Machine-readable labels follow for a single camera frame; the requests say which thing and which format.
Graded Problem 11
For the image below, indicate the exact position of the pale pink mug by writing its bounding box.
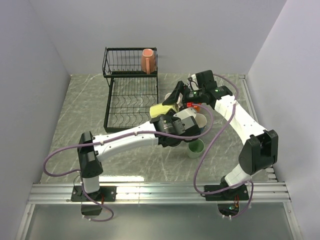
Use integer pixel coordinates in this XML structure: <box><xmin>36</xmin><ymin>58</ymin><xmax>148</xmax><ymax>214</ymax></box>
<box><xmin>164</xmin><ymin>92</ymin><xmax>182</xmax><ymax>107</ymax></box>

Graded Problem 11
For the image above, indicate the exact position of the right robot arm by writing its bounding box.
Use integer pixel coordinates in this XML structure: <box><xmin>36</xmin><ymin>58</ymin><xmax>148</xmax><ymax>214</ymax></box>
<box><xmin>162</xmin><ymin>81</ymin><xmax>279</xmax><ymax>200</ymax></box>

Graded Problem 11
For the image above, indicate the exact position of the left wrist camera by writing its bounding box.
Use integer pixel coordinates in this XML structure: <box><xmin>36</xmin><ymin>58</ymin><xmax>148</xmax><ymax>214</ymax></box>
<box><xmin>173</xmin><ymin>103</ymin><xmax>198</xmax><ymax>120</ymax></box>

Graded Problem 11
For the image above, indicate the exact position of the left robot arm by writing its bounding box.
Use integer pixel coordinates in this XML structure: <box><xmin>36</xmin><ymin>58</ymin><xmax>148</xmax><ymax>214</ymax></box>
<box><xmin>77</xmin><ymin>107</ymin><xmax>201</xmax><ymax>201</ymax></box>

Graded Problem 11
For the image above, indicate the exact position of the yellow-green faceted mug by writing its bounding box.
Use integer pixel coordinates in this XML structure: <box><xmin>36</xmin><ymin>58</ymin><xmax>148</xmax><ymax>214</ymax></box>
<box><xmin>149</xmin><ymin>103</ymin><xmax>179</xmax><ymax>119</ymax></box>

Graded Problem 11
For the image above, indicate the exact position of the salmon floral mug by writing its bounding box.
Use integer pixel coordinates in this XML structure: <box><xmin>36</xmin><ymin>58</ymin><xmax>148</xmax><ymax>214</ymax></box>
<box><xmin>141</xmin><ymin>48</ymin><xmax>156</xmax><ymax>75</ymax></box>

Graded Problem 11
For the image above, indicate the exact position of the light green tumbler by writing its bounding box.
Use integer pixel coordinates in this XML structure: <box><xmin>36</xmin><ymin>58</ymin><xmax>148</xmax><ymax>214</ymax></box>
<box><xmin>187</xmin><ymin>139</ymin><xmax>205</xmax><ymax>159</ymax></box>

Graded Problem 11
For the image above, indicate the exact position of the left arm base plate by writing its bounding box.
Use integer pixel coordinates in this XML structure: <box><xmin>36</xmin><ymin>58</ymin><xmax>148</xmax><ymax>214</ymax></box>
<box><xmin>70</xmin><ymin>185</ymin><xmax>117</xmax><ymax>202</ymax></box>

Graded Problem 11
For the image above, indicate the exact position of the black wire dish rack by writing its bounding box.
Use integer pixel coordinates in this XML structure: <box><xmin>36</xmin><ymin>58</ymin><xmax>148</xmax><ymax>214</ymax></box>
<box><xmin>102</xmin><ymin>47</ymin><xmax>159</xmax><ymax>133</ymax></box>

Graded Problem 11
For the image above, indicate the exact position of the aluminium mounting rail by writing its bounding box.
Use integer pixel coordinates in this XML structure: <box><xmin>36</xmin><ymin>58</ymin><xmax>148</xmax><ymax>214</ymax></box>
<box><xmin>16</xmin><ymin>182</ymin><xmax>303</xmax><ymax>240</ymax></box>

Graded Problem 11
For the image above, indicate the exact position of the orange mug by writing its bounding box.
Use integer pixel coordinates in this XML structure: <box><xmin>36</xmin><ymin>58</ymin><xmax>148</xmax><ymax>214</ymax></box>
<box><xmin>192</xmin><ymin>105</ymin><xmax>201</xmax><ymax>113</ymax></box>

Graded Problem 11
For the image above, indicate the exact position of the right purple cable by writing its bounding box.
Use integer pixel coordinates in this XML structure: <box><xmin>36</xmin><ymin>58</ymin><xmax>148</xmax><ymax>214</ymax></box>
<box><xmin>193</xmin><ymin>73</ymin><xmax>254</xmax><ymax>219</ymax></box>

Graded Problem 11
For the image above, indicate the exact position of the blue mug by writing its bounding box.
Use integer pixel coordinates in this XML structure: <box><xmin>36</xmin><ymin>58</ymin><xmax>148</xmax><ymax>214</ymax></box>
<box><xmin>195</xmin><ymin>113</ymin><xmax>207</xmax><ymax>135</ymax></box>

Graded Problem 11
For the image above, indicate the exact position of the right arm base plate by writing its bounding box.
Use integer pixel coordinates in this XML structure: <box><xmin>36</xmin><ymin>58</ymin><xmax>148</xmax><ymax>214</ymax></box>
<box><xmin>204</xmin><ymin>184</ymin><xmax>249</xmax><ymax>201</ymax></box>

